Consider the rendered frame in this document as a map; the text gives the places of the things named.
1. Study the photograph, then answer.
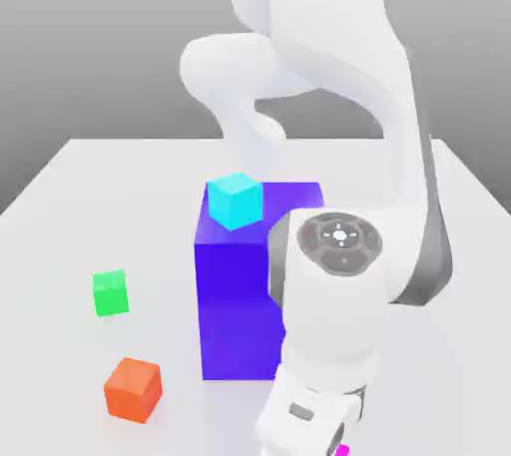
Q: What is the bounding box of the small cyan cube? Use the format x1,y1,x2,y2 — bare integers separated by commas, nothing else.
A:
206,172,265,232

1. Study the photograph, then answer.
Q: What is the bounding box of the small green cube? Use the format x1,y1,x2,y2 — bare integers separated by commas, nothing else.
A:
91,268,131,318

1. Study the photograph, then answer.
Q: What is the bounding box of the small orange cube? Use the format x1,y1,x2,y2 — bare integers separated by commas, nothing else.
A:
103,356,164,425

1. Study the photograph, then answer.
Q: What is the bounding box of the large blue box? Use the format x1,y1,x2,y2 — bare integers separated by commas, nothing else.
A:
194,182,325,382

